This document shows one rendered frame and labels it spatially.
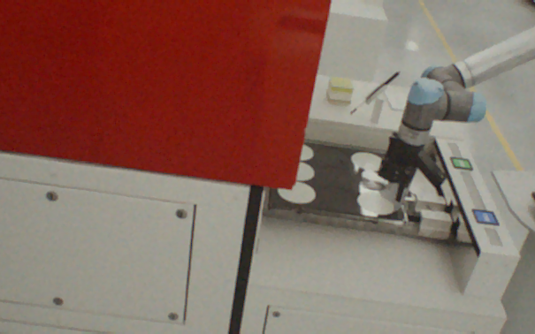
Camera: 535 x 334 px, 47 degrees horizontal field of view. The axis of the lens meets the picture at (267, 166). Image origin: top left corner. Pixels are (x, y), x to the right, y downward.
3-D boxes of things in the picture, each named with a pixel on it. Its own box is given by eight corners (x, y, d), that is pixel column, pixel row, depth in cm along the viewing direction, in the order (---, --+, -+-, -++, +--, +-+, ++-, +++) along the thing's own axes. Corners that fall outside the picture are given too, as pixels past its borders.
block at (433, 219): (420, 225, 161) (423, 216, 159) (417, 217, 164) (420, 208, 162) (449, 230, 161) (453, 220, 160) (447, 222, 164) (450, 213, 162)
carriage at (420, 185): (417, 236, 162) (420, 227, 160) (398, 164, 193) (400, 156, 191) (447, 239, 162) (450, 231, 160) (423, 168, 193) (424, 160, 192)
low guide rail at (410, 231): (262, 216, 165) (263, 207, 163) (262, 212, 166) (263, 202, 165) (442, 240, 167) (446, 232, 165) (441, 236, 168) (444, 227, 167)
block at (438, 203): (415, 208, 168) (417, 199, 166) (413, 201, 171) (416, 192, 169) (443, 211, 168) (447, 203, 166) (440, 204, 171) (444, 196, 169)
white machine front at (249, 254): (226, 349, 124) (250, 188, 103) (251, 149, 194) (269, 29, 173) (241, 351, 125) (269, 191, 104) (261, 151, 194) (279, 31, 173)
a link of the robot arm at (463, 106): (472, 80, 153) (432, 78, 151) (493, 100, 144) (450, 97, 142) (463, 109, 157) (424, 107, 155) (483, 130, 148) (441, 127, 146)
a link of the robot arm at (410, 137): (434, 124, 150) (425, 136, 144) (430, 140, 153) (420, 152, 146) (406, 113, 153) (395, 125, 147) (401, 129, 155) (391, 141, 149)
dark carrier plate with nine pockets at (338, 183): (271, 204, 157) (271, 201, 157) (275, 139, 187) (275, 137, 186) (402, 222, 159) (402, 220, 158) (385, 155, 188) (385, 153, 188)
